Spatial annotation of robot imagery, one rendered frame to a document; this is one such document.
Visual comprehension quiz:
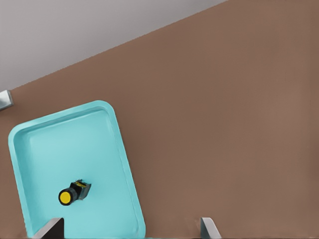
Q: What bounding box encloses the black button with yellow cap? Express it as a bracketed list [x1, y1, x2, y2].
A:
[58, 179, 92, 207]

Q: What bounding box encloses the pale blue-green tray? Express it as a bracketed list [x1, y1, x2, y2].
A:
[7, 100, 147, 239]

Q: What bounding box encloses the silver frame post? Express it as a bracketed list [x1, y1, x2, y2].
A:
[0, 90, 14, 112]

